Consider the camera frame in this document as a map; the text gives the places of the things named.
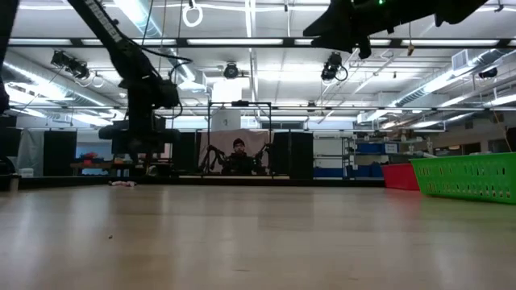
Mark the black partition panel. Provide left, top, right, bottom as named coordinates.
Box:
left=177, top=131, right=202, bottom=178
left=273, top=131, right=314, bottom=180
left=43, top=130, right=78, bottom=178

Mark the white cable loop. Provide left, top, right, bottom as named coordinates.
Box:
left=181, top=3, right=204, bottom=29

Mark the yellow hanging tag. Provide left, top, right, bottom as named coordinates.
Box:
left=406, top=19, right=416, bottom=57

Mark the low background table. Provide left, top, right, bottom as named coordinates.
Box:
left=69, top=160, right=134, bottom=178

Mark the person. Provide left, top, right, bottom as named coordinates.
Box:
left=223, top=138, right=257, bottom=176

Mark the red plastic basket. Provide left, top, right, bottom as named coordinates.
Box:
left=381, top=163, right=420, bottom=192

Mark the black metal stand frame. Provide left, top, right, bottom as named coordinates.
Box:
left=206, top=100, right=273, bottom=179

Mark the black ceiling-mounted camera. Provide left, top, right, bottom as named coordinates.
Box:
left=50, top=50, right=90, bottom=80
left=321, top=52, right=348, bottom=82

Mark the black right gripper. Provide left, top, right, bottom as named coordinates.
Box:
left=302, top=0, right=404, bottom=60

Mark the black overhead camera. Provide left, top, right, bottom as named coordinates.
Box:
left=223, top=62, right=240, bottom=80

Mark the black table frame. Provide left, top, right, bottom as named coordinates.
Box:
left=0, top=155, right=386, bottom=193

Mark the shelf with blue bins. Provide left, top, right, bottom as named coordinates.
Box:
left=314, top=139, right=400, bottom=179

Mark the green plastic basket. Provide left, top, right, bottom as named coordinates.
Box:
left=410, top=151, right=516, bottom=205

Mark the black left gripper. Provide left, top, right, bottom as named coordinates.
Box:
left=98, top=117, right=181, bottom=164

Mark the black overhead frame beam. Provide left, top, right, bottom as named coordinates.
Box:
left=0, top=36, right=516, bottom=49

